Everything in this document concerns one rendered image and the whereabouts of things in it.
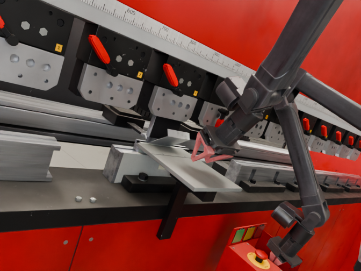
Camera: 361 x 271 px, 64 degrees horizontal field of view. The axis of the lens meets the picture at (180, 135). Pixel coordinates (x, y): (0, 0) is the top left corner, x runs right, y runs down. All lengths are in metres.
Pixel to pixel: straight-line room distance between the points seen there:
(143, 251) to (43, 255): 0.28
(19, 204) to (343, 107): 0.83
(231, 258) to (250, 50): 0.66
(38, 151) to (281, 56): 0.55
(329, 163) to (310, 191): 1.94
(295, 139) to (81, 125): 0.69
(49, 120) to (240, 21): 0.66
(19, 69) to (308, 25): 0.53
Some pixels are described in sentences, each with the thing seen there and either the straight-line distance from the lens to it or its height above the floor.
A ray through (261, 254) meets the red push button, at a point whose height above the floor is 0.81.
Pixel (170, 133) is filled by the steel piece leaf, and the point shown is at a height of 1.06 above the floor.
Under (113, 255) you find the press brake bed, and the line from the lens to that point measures 0.82.
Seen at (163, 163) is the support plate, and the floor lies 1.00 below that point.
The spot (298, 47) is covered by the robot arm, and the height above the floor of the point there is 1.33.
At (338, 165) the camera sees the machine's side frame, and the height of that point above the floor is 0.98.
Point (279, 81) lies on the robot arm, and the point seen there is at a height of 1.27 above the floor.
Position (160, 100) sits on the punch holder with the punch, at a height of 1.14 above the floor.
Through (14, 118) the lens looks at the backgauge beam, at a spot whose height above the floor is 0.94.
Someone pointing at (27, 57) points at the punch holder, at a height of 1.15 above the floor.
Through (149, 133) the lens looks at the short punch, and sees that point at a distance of 0.85.
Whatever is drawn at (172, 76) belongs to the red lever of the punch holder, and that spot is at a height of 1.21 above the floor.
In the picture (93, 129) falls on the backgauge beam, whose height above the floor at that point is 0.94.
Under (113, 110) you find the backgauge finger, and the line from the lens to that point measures 1.06.
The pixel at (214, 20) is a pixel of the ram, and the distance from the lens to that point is 0.86.
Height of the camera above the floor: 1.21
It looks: 11 degrees down
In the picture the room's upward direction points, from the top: 20 degrees clockwise
